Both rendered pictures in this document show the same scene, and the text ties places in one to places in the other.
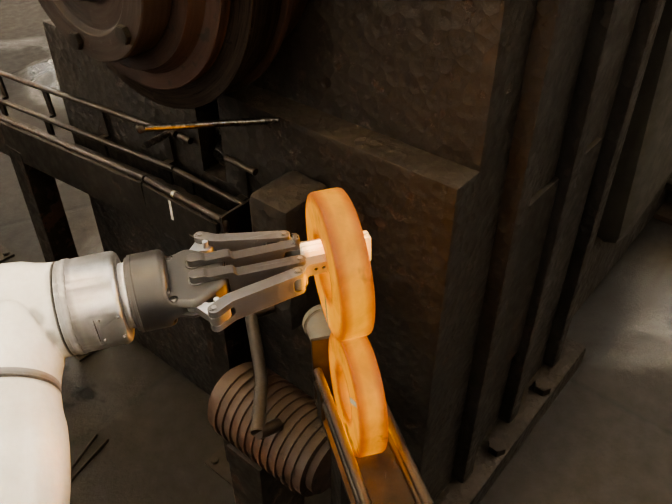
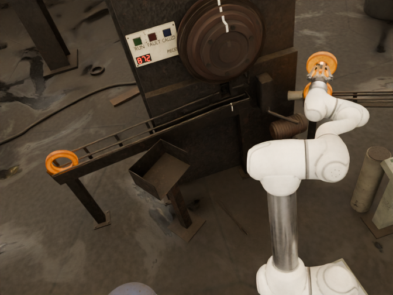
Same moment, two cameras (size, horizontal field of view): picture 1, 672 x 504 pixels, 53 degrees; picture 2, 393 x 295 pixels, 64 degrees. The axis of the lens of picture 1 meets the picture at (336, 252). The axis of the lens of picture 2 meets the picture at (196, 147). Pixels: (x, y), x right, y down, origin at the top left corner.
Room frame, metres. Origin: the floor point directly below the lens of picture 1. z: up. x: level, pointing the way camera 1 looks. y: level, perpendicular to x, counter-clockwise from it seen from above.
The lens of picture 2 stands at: (0.10, 1.51, 1.94)
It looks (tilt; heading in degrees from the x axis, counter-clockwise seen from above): 46 degrees down; 315
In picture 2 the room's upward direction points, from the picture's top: 14 degrees counter-clockwise
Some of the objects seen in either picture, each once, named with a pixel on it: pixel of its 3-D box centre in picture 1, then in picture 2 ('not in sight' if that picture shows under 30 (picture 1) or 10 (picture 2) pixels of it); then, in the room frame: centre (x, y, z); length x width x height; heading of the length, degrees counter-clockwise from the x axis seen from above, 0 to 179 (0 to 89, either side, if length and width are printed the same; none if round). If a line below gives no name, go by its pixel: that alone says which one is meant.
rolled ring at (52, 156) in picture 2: not in sight; (62, 162); (1.68, 1.09, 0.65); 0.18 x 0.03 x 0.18; 53
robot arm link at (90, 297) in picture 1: (99, 301); (317, 91); (0.47, 0.22, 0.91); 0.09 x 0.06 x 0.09; 15
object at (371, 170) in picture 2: not in sight; (368, 181); (0.13, 0.13, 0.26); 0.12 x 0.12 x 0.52
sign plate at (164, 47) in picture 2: not in sight; (154, 45); (1.28, 0.45, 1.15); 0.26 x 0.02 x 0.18; 50
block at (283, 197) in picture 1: (293, 251); (264, 92); (0.84, 0.07, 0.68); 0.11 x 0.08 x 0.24; 140
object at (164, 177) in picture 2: not in sight; (172, 198); (1.09, 0.84, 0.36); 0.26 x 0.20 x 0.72; 85
